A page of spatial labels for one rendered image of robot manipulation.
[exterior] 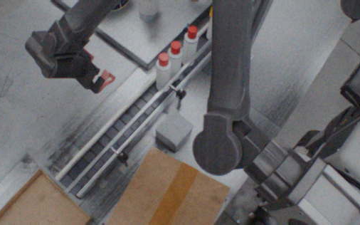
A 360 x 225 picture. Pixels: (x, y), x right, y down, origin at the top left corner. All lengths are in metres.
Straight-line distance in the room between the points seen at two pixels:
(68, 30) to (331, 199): 0.56
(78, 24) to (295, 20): 1.17
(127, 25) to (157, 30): 0.13
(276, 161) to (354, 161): 0.11
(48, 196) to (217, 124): 0.82
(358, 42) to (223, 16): 2.62
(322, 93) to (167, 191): 1.89
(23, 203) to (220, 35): 0.94
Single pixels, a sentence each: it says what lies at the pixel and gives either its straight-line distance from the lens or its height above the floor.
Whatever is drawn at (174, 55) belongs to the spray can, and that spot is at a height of 1.05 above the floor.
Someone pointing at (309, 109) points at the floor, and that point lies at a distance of 2.35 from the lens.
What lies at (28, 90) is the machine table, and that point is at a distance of 1.31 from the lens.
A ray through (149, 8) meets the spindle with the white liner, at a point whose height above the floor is 0.96.
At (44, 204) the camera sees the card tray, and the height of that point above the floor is 0.83.
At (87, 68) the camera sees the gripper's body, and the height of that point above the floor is 1.26.
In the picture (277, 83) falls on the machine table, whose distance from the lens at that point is 1.31.
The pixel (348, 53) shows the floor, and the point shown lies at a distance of 2.85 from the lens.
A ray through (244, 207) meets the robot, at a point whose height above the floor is 0.26.
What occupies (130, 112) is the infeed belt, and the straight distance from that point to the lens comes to 1.10.
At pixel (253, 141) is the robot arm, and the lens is 0.45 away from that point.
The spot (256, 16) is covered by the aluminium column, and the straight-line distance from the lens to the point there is 1.12.
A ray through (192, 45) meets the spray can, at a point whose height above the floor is 1.02.
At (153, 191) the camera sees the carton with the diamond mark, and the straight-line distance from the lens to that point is 0.78.
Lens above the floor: 1.89
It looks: 67 degrees down
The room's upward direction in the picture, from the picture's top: 10 degrees clockwise
